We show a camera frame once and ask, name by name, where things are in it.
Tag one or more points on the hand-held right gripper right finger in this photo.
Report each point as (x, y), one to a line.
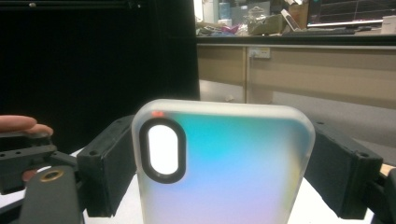
(345, 177)

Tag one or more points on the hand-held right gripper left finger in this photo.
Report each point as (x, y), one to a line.
(106, 168)

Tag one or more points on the iridescent phone case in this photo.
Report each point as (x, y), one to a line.
(233, 171)

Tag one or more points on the white paper sheet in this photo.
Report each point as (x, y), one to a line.
(130, 214)

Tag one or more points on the black curtain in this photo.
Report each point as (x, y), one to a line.
(93, 62)

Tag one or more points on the long wooden desk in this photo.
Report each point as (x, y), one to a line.
(311, 74)

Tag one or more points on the small white box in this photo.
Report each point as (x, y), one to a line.
(388, 25)

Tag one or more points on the computer monitor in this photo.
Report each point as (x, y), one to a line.
(348, 11)

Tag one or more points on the olive bag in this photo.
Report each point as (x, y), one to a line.
(267, 26)

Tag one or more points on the purple packet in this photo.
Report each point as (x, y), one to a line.
(230, 29)

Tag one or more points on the white wall socket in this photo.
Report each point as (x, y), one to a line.
(260, 52)

